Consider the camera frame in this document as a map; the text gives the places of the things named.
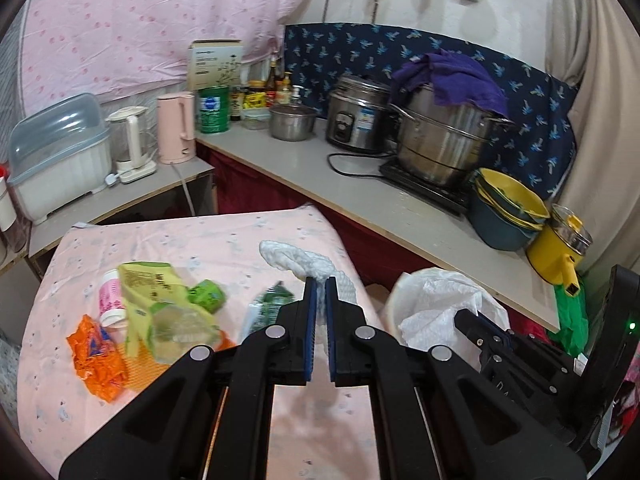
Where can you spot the brown sauce bottle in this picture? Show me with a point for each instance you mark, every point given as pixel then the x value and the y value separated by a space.
pixel 286 90

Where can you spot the green plastic bag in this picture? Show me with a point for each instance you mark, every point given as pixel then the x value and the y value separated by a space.
pixel 570 320

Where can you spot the orange snack wrapper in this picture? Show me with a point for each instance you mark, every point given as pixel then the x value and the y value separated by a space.
pixel 95 355

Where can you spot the pink electric kettle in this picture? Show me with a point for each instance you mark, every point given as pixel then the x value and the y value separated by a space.
pixel 175 125

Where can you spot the green carton box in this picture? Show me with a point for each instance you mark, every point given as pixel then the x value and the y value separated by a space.
pixel 206 295

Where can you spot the pink printed cloth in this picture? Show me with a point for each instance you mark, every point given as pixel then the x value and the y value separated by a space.
pixel 625 410

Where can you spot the white pump bottle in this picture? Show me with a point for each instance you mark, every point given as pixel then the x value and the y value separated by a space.
pixel 298 95

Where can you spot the white trash bin with liner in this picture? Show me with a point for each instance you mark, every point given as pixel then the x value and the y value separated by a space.
pixel 430 305

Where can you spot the large steel steamer pot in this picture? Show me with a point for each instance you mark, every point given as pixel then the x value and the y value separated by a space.
pixel 445 145

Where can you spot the white glass kettle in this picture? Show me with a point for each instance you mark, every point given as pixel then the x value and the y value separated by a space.
pixel 132 145

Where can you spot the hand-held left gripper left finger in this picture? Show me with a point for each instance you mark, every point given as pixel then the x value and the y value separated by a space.
pixel 311 330

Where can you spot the blue basin yellow inside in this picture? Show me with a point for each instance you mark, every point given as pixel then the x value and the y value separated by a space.
pixel 505 190
pixel 487 210
pixel 495 235

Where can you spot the yellow-lid jar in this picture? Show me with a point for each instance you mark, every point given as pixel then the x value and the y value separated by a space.
pixel 255 96

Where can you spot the small steel lidded pot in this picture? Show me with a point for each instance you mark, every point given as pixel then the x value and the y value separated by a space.
pixel 292 125

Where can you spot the yellow electric pot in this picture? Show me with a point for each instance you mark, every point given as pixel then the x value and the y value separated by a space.
pixel 547 255

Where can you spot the dark blue floral cloth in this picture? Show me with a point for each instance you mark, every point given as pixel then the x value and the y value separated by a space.
pixel 340 50

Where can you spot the yellow-green plastic bag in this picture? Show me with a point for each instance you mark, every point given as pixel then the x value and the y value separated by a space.
pixel 150 295

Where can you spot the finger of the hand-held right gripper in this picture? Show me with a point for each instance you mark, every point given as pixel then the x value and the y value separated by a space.
pixel 475 324

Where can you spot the pink and white bottle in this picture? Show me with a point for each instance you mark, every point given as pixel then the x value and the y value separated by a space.
pixel 110 300

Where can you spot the white and green cardboard box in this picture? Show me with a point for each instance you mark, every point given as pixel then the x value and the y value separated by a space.
pixel 215 65

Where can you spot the dark red cloth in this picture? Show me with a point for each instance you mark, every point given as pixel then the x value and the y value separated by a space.
pixel 240 185

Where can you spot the tall dark sauce bottle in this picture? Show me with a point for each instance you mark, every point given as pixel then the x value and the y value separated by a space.
pixel 273 80

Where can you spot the clear glass container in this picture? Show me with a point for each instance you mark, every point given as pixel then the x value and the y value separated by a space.
pixel 256 120

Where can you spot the small dark jar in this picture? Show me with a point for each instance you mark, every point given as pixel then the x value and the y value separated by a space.
pixel 236 105

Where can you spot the pink printed tablecloth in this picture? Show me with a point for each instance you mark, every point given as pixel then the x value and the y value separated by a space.
pixel 100 435

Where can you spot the black induction cooker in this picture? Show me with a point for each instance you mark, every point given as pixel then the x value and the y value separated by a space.
pixel 430 192

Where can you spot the white tumbler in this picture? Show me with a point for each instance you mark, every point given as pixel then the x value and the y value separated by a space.
pixel 7 200

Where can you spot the purple cloth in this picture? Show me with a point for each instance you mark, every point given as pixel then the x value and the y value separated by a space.
pixel 450 77

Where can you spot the white dish box grey lid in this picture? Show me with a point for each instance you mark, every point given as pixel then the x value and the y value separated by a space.
pixel 60 170

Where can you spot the green tin can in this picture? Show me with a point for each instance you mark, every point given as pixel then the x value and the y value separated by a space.
pixel 212 110

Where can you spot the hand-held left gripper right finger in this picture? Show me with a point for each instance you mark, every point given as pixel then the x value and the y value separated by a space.
pixel 330 330

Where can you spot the steel rice cooker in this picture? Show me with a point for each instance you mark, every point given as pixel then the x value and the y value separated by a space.
pixel 355 120

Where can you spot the beige curtain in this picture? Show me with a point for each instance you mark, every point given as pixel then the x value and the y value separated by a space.
pixel 600 85

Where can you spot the orange foam net sleeve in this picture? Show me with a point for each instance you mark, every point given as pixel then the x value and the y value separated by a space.
pixel 145 367

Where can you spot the green crumpled wrapper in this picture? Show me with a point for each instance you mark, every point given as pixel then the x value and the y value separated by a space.
pixel 265 310

